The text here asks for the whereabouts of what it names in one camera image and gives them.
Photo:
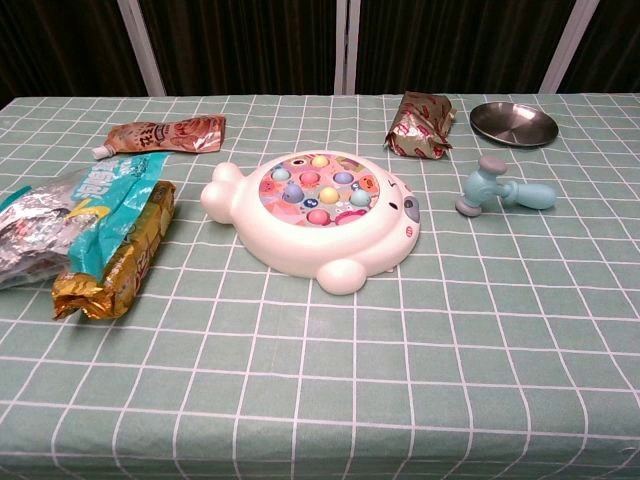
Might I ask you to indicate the light blue toy hammer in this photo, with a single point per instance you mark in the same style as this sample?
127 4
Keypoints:
487 187

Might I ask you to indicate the white whack-a-mole toy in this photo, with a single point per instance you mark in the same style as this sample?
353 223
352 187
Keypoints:
320 235

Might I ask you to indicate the green white checkered tablecloth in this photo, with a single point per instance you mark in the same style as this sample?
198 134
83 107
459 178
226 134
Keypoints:
320 360

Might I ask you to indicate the gold red foil snack pack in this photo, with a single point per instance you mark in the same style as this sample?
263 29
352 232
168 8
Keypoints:
420 126

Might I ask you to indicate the brown spouted drink pouch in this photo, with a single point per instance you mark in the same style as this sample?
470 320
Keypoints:
165 135

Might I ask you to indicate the gold yellow cracker package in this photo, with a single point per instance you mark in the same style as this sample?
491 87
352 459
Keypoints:
130 255

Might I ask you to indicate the dark pleated curtain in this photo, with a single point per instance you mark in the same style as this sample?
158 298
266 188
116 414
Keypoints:
240 45

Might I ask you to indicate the round stainless steel plate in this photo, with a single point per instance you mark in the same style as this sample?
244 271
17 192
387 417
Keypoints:
513 123

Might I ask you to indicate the teal silver snack bag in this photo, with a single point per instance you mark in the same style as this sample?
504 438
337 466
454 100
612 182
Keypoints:
75 210

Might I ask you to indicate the white metal frame post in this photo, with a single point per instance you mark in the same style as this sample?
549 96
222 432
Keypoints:
567 47
142 47
346 47

